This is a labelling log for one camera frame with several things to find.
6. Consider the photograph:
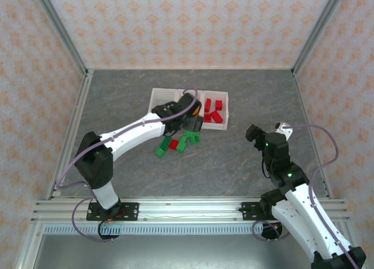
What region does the white three-compartment container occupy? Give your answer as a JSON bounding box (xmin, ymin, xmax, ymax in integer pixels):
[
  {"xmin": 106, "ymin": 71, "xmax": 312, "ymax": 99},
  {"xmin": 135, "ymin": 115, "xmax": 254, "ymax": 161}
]
[{"xmin": 147, "ymin": 87, "xmax": 230, "ymax": 132}]

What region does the grey sheet metal tray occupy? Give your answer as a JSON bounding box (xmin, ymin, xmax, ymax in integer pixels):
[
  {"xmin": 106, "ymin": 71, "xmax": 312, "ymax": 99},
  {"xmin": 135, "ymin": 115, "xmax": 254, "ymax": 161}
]
[{"xmin": 17, "ymin": 233, "xmax": 360, "ymax": 269}]

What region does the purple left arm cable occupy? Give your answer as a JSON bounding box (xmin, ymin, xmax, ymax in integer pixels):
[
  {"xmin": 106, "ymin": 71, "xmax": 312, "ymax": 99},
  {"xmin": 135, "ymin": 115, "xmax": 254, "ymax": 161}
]
[{"xmin": 54, "ymin": 86, "xmax": 199, "ymax": 243}]

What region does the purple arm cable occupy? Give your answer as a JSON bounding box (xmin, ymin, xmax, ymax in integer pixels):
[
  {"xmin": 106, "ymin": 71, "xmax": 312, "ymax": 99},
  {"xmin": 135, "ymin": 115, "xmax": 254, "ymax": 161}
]
[
  {"xmin": 54, "ymin": 86, "xmax": 199, "ymax": 243},
  {"xmin": 252, "ymin": 123, "xmax": 340, "ymax": 269}
]

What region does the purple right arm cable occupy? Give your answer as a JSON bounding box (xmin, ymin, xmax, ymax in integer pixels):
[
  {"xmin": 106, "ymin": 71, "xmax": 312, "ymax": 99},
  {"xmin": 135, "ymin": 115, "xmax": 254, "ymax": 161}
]
[{"xmin": 252, "ymin": 123, "xmax": 340, "ymax": 269}]

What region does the thin silver table-edge rail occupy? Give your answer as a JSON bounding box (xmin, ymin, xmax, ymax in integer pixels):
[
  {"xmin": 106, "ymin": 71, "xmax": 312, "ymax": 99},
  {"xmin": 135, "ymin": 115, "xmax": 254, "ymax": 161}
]
[{"xmin": 87, "ymin": 67, "xmax": 295, "ymax": 72}]

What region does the silver aluminium side rail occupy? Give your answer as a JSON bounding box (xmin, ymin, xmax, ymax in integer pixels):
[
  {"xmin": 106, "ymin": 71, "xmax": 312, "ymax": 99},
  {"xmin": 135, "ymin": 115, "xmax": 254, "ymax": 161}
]
[
  {"xmin": 46, "ymin": 69, "xmax": 95, "ymax": 199},
  {"xmin": 292, "ymin": 70, "xmax": 334, "ymax": 199}
]

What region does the black round cable grommet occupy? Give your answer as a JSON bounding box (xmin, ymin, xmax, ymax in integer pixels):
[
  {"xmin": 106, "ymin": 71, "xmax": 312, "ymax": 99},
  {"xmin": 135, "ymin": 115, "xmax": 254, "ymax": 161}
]
[
  {"xmin": 261, "ymin": 222, "xmax": 283, "ymax": 242},
  {"xmin": 98, "ymin": 222, "xmax": 121, "ymax": 243}
]

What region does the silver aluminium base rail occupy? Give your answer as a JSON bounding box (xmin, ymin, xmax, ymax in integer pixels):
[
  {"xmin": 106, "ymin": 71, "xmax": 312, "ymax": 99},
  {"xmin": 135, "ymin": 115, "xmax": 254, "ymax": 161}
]
[{"xmin": 30, "ymin": 196, "xmax": 351, "ymax": 223}]

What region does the grey slotted cable duct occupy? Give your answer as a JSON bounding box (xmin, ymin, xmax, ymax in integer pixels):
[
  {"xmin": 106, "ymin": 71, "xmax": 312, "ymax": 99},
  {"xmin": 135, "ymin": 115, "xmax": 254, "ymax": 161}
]
[{"xmin": 43, "ymin": 223, "xmax": 265, "ymax": 236}]

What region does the silver aluminium frame post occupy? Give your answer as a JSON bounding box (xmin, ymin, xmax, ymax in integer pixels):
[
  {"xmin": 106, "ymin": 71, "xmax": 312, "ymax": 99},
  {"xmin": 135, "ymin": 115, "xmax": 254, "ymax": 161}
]
[
  {"xmin": 292, "ymin": 0, "xmax": 348, "ymax": 77},
  {"xmin": 30, "ymin": 0, "xmax": 90, "ymax": 77}
]

